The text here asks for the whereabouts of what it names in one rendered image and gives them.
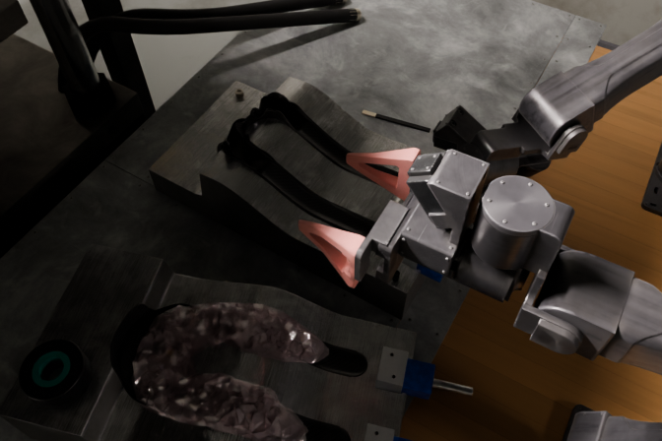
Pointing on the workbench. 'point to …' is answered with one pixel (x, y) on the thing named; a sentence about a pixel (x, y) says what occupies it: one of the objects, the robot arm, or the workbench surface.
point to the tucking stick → (396, 121)
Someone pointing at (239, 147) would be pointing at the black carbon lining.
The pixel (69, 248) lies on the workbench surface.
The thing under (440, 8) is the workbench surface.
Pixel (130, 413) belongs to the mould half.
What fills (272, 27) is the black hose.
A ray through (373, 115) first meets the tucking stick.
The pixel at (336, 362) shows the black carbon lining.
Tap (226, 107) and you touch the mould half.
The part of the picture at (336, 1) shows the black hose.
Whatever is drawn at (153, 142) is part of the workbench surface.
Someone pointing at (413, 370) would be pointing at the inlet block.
